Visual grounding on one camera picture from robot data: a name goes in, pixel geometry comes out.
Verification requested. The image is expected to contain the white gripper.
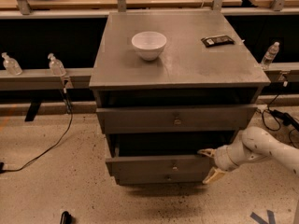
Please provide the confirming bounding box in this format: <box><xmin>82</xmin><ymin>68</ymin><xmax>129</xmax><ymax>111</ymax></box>
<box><xmin>197</xmin><ymin>146</ymin><xmax>237</xmax><ymax>185</ymax></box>

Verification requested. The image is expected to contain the grey drawer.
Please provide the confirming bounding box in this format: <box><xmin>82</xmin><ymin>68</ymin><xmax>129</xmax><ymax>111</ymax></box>
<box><xmin>105</xmin><ymin>133</ymin><xmax>225</xmax><ymax>176</ymax></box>
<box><xmin>114</xmin><ymin>173</ymin><xmax>207</xmax><ymax>185</ymax></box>
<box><xmin>96</xmin><ymin>105</ymin><xmax>257</xmax><ymax>134</ymax></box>

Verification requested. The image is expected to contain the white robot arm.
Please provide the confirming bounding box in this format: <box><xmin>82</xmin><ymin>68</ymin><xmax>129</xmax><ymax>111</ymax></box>
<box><xmin>198</xmin><ymin>127</ymin><xmax>299</xmax><ymax>224</ymax></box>

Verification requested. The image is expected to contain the grey bottom drawer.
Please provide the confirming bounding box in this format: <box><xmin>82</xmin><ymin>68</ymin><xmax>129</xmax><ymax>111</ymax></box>
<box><xmin>114</xmin><ymin>173</ymin><xmax>207</xmax><ymax>185</ymax></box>

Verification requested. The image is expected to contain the grey drawer cabinet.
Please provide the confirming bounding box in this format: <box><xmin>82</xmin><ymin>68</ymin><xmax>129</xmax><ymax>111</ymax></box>
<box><xmin>90</xmin><ymin>10</ymin><xmax>270</xmax><ymax>174</ymax></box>

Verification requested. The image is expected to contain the grey top drawer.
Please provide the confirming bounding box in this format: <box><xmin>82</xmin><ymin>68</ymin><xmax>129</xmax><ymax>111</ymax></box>
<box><xmin>96</xmin><ymin>105</ymin><xmax>257</xmax><ymax>134</ymax></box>

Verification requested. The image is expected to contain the black snack bar packet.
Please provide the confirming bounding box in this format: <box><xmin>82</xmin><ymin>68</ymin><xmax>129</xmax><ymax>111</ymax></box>
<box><xmin>201</xmin><ymin>35</ymin><xmax>235</xmax><ymax>48</ymax></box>

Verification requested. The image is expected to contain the clear plastic water bottle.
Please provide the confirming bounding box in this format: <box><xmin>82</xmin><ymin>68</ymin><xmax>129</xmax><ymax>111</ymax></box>
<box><xmin>261</xmin><ymin>42</ymin><xmax>279</xmax><ymax>70</ymax></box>

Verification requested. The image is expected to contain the white ceramic bowl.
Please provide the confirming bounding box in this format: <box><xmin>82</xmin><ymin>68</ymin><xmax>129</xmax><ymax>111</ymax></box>
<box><xmin>131</xmin><ymin>31</ymin><xmax>167</xmax><ymax>61</ymax></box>

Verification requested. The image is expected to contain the black object on floor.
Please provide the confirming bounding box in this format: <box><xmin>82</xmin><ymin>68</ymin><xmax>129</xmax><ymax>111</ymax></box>
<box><xmin>60</xmin><ymin>211</ymin><xmax>72</xmax><ymax>224</ymax></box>

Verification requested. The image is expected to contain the clear pump bottle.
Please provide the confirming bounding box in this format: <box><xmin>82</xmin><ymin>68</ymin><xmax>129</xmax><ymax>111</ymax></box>
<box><xmin>48</xmin><ymin>53</ymin><xmax>66</xmax><ymax>77</ymax></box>
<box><xmin>1</xmin><ymin>52</ymin><xmax>22</xmax><ymax>76</ymax></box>

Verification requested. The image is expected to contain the clear pump bottle far left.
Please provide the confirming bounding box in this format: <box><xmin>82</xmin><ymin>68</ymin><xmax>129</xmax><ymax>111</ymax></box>
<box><xmin>1</xmin><ymin>52</ymin><xmax>22</xmax><ymax>76</ymax></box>

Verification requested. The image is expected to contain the black power adapter cable right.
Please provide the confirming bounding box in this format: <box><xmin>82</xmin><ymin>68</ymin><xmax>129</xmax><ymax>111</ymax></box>
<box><xmin>257</xmin><ymin>81</ymin><xmax>299</xmax><ymax>151</ymax></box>

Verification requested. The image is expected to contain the grey metal rail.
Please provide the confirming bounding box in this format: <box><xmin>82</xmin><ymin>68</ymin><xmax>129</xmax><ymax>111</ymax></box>
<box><xmin>0</xmin><ymin>63</ymin><xmax>299</xmax><ymax>91</ymax></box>

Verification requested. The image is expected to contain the black floor cable left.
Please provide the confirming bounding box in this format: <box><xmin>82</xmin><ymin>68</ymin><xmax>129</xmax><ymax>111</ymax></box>
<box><xmin>0</xmin><ymin>89</ymin><xmax>74</xmax><ymax>175</ymax></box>

